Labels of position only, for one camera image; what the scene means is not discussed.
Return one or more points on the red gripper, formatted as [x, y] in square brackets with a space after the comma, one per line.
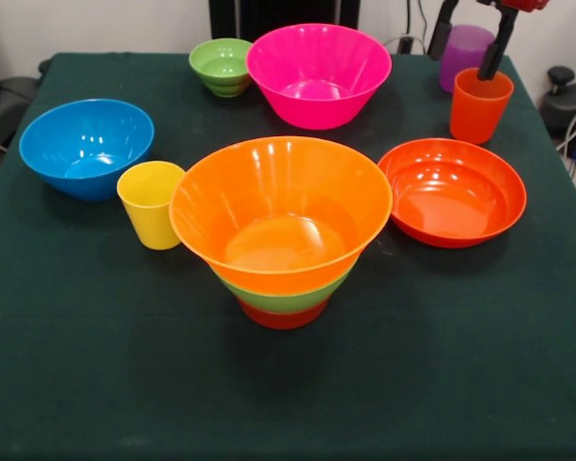
[523, 4]

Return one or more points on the wide shallow orange bowl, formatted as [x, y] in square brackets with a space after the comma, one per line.
[441, 201]

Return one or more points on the small green ribbed bowl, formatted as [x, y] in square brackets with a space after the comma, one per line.
[221, 65]

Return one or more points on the large yellow-orange bowl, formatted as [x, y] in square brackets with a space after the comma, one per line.
[278, 201]

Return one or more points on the large green bowl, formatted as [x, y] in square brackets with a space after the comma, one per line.
[278, 300]

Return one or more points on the small orange bowl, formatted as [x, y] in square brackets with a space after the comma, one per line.
[280, 319]

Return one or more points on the purple cup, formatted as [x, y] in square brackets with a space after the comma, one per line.
[461, 57]

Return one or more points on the black power adapter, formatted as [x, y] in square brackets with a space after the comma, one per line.
[405, 44]

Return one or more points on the orange cup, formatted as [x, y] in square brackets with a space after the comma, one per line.
[480, 110]

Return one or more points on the black clamp knob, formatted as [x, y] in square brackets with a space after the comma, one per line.
[560, 74]

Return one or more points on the black rounded base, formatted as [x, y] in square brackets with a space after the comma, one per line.
[557, 110]

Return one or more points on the large pink bowl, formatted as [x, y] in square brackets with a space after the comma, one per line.
[317, 62]

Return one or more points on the yellow cup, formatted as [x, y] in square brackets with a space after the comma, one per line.
[144, 206]

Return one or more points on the blue bowl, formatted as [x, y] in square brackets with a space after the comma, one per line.
[86, 144]

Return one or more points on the dark green tablecloth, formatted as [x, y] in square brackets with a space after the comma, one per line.
[269, 384]

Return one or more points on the small black knob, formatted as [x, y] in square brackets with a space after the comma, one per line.
[44, 66]

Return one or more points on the dark grey chair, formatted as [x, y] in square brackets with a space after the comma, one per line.
[5, 110]

